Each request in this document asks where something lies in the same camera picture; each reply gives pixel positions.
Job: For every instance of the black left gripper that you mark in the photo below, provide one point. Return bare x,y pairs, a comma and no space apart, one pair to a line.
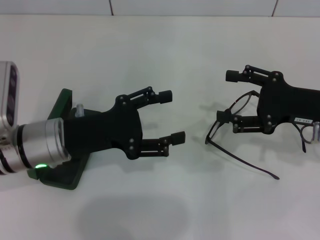
105,130

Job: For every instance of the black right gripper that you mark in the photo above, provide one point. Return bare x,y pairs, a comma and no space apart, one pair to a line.
287,102

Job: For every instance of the black glasses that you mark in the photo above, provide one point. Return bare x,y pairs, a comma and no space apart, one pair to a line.
208,140

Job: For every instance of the green glasses case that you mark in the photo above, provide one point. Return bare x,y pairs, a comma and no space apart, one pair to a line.
60,180

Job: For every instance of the white label sticker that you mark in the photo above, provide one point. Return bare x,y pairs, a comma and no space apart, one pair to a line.
303,120

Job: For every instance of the left gripper silver connector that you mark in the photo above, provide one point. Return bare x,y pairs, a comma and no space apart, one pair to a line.
80,111

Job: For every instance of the gripper silver connector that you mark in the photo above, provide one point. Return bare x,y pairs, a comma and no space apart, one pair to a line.
317,132
80,111

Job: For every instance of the right gripper silver connector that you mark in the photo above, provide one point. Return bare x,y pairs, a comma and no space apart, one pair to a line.
317,132

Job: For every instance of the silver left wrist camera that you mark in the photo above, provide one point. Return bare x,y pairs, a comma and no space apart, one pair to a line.
7,95

